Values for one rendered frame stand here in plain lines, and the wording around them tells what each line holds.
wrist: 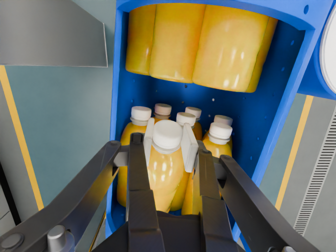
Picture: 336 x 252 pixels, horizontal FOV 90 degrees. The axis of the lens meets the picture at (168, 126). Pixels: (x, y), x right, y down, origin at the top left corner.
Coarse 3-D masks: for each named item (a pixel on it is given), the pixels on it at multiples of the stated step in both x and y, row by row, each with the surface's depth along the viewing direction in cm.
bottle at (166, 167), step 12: (156, 156) 22; (168, 156) 22; (180, 156) 23; (156, 168) 22; (168, 168) 22; (180, 168) 24; (156, 180) 23; (168, 180) 23; (156, 192) 24; (168, 192) 25; (156, 204) 27; (168, 204) 29
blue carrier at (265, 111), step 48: (144, 0) 17; (192, 0) 15; (240, 0) 14; (288, 0) 14; (288, 48) 27; (144, 96) 40; (192, 96) 44; (240, 96) 38; (288, 96) 19; (240, 144) 38
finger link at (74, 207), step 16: (112, 144) 14; (96, 160) 11; (112, 160) 12; (80, 176) 10; (96, 176) 10; (112, 176) 13; (64, 192) 8; (80, 192) 8; (96, 192) 10; (48, 208) 7; (64, 208) 7; (80, 208) 8; (96, 208) 10; (32, 224) 7; (48, 224) 7; (64, 224) 7; (80, 224) 8; (0, 240) 6; (16, 240) 6; (32, 240) 6
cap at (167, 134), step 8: (160, 120) 23; (168, 120) 23; (160, 128) 21; (168, 128) 22; (176, 128) 22; (160, 136) 20; (168, 136) 20; (176, 136) 21; (160, 144) 21; (168, 144) 21; (176, 144) 21
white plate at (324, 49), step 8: (328, 16) 32; (328, 24) 32; (328, 32) 33; (328, 40) 33; (320, 48) 34; (328, 48) 34; (320, 56) 35; (328, 56) 34; (320, 64) 35; (328, 64) 35; (328, 72) 35; (328, 80) 36
